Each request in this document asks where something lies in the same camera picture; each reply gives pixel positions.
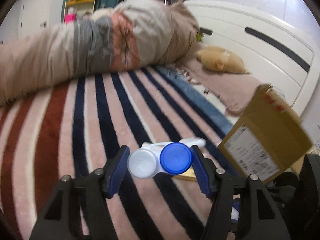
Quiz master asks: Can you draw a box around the white wardrobe door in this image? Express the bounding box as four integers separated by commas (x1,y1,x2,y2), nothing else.
19,0,63,34

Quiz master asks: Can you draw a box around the striped pink and navy blanket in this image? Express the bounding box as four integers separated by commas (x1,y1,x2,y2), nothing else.
0,66,237,240

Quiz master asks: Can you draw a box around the tan flat box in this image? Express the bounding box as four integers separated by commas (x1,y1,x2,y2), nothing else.
172,168,198,182

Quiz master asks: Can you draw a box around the yellow shelf rack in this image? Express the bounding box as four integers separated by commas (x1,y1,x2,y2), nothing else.
64,0,97,24

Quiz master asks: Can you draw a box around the blue and white contact lens case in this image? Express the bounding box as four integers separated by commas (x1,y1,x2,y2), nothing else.
127,141,194,179

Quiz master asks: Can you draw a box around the white bed headboard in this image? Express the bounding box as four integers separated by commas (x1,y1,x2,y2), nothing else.
184,0,316,122

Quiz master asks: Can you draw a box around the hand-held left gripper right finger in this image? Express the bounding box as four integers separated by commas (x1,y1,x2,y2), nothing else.
190,145,292,240

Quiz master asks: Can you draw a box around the pink fuzzy blanket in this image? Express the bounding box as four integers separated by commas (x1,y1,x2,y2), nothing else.
172,42,263,117

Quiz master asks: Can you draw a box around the cardboard box with white label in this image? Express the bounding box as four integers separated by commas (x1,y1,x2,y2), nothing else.
217,83,313,186

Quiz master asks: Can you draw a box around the white plastic bottle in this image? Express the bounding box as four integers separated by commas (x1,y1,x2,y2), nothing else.
179,137,207,149

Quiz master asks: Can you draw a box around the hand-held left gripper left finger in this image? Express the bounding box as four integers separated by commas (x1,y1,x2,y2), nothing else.
29,145,131,240

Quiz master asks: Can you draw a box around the bright pink object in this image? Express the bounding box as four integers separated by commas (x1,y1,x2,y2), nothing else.
63,12,77,24

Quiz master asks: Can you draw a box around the beige patchwork rolled quilt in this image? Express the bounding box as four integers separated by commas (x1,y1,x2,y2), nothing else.
0,0,200,107

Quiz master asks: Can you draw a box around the orange plush toy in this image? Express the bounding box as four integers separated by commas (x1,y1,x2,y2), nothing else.
196,45,250,75

